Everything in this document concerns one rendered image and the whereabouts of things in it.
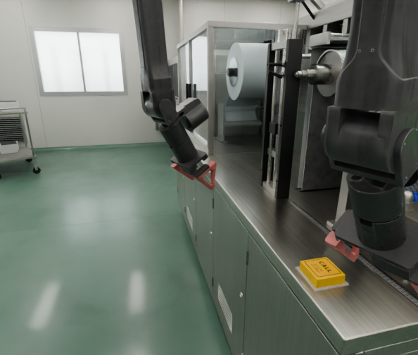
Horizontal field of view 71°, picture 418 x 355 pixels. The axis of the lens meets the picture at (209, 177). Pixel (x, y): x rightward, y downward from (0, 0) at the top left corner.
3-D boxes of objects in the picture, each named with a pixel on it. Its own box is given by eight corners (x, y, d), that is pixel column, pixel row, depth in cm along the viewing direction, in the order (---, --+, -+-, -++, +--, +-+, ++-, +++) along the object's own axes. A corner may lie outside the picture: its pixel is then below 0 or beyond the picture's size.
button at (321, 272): (298, 269, 68) (300, 260, 68) (325, 265, 70) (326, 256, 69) (315, 289, 62) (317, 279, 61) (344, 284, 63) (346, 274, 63)
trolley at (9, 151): (-10, 167, 462) (-27, 100, 429) (32, 160, 495) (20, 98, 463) (-6, 182, 393) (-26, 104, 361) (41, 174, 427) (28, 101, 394)
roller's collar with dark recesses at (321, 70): (305, 84, 98) (307, 64, 96) (321, 84, 99) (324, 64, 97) (317, 84, 92) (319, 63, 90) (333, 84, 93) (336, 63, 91)
